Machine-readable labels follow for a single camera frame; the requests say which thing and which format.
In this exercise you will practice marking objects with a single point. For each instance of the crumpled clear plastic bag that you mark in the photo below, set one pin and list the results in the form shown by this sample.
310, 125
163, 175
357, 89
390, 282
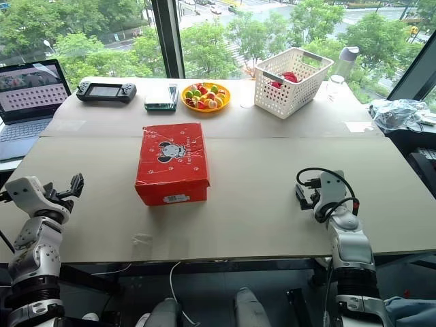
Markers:
395, 114

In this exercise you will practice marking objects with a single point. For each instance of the white and green box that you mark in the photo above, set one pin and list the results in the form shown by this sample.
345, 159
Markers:
158, 100

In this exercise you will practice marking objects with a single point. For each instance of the blue cloth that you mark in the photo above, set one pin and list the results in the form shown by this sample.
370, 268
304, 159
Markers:
412, 311

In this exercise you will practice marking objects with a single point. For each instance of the colourful candy pile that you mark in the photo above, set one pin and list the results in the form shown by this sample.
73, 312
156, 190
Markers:
206, 95

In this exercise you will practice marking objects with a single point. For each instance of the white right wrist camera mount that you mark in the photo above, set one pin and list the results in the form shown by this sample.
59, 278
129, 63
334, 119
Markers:
332, 190

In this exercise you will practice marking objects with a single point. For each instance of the grey rounded robot leg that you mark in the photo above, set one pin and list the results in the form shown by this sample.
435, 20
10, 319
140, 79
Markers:
165, 313
250, 306

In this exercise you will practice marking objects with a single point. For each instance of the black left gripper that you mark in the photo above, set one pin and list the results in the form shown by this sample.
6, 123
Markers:
56, 199

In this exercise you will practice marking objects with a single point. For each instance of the black keyboard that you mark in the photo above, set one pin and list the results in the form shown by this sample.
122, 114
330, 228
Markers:
424, 167

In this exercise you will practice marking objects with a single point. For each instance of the dark slanted window frame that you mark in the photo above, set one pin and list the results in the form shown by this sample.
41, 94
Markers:
413, 71

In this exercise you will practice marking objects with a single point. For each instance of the black handheld game console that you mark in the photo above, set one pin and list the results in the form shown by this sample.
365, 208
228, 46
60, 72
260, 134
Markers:
105, 92

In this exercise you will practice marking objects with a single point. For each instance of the white perforated plastic basket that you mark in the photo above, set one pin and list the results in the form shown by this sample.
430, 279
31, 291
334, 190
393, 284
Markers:
289, 95

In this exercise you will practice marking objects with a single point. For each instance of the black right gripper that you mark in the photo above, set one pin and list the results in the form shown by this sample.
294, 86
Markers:
310, 197

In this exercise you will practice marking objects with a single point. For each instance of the red cardboard box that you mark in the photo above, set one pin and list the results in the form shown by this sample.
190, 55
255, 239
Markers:
172, 160

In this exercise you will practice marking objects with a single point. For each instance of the grey open laptop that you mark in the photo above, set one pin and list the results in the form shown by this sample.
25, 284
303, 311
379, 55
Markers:
27, 102

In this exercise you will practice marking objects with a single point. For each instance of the clear bottle with grey cap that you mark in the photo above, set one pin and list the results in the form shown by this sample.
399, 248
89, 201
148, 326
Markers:
347, 59

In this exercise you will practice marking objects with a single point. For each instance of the clear glass jar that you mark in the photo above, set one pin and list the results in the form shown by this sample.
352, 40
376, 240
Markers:
335, 86

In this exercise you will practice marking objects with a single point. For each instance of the white round lid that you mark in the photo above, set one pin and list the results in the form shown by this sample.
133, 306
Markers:
246, 105

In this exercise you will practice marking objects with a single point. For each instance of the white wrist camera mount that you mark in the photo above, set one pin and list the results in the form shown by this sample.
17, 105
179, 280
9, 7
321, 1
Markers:
24, 190
332, 190

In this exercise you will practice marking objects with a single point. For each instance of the yellow bowl of fruit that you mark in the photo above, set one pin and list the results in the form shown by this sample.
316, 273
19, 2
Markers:
190, 106

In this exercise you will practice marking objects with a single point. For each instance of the dark window pillar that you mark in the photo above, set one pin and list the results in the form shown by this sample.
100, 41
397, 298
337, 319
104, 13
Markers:
168, 37

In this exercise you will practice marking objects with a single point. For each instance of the red item in basket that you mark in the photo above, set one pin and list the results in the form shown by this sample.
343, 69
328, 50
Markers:
287, 77

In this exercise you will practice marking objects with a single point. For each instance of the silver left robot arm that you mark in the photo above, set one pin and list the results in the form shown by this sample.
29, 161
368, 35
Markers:
32, 248

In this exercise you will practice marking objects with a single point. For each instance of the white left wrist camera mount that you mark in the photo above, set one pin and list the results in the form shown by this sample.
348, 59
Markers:
24, 190

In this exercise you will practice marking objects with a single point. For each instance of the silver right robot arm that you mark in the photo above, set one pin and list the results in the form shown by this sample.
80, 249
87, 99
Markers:
351, 248

